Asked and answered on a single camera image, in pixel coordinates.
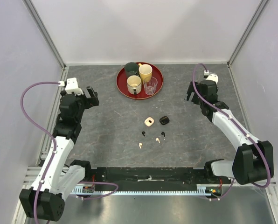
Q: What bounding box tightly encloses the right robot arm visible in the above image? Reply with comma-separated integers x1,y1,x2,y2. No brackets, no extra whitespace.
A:
186,80,274,185

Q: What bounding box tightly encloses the clear glass tumbler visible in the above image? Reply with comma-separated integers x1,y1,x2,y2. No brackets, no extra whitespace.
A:
143,77,158,96

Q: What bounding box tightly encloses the dark green mug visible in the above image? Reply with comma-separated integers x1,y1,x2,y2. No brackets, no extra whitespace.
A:
124,62,139,78

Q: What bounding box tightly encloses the slotted cable duct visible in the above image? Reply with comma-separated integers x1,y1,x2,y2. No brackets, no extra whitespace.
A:
70,185,222,197

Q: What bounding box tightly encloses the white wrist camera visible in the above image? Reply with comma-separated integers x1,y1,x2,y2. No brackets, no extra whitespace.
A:
65,77,83,96
206,73,219,84

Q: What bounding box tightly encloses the cream mug black handle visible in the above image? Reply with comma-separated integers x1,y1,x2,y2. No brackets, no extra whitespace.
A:
126,75,142,96

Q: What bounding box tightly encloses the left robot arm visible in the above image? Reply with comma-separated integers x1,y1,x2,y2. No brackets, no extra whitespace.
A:
19,86,99,223

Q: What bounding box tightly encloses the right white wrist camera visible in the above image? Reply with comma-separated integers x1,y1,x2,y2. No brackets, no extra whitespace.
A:
206,73,219,84

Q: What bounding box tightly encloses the yellow mug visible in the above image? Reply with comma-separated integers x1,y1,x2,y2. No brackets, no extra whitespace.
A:
138,63,153,83

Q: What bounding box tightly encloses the black earbud charging case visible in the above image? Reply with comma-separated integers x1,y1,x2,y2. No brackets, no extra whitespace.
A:
159,116,170,125

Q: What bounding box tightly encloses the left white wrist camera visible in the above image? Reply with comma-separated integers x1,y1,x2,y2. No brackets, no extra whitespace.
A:
65,77,83,96

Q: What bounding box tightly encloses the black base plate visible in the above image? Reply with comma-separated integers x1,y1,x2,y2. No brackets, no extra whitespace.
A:
66,166,232,190

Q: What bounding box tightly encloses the red round tray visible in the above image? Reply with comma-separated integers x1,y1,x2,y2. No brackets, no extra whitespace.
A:
116,63,164,100

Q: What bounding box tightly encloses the cream earbud charging case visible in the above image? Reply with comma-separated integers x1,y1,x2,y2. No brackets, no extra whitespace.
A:
144,117,154,127

